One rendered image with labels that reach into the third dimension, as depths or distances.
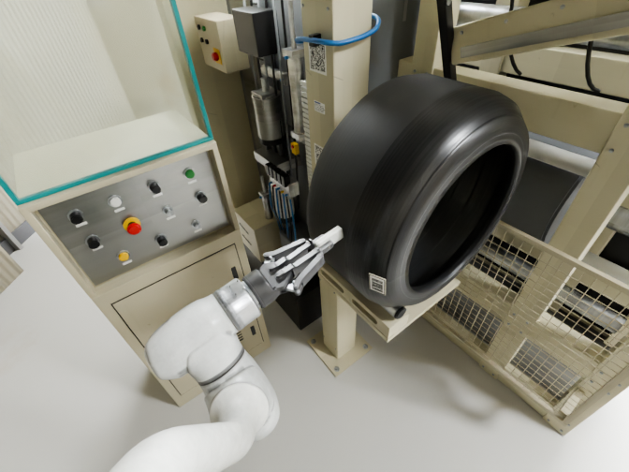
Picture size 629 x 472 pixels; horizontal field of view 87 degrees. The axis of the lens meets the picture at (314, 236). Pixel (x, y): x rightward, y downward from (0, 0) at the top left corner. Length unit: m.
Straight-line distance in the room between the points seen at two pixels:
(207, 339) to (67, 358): 1.92
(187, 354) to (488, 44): 1.04
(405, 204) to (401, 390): 1.38
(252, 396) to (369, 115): 0.60
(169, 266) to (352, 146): 0.84
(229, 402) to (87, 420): 1.63
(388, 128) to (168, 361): 0.60
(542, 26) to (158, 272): 1.33
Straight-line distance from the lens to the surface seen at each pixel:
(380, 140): 0.71
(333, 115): 0.98
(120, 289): 1.33
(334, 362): 1.94
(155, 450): 0.36
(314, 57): 1.00
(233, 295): 0.64
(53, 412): 2.36
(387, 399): 1.89
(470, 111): 0.75
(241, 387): 0.65
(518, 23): 1.09
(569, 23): 1.04
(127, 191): 1.19
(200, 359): 0.65
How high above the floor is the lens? 1.74
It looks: 42 degrees down
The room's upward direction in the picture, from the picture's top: 4 degrees counter-clockwise
